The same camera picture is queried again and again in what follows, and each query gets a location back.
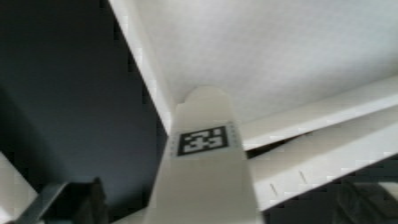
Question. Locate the white leg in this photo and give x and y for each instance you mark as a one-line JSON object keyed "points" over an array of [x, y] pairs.
{"points": [[203, 192]]}

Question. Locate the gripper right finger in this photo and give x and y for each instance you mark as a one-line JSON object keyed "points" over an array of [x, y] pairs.
{"points": [[366, 203]]}

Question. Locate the white front fence bar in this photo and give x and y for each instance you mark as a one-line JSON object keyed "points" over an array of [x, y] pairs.
{"points": [[347, 152]]}

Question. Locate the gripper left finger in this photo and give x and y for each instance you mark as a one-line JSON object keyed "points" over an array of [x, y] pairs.
{"points": [[68, 204]]}

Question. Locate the white desk top tray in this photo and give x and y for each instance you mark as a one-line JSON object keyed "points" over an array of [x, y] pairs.
{"points": [[297, 54]]}

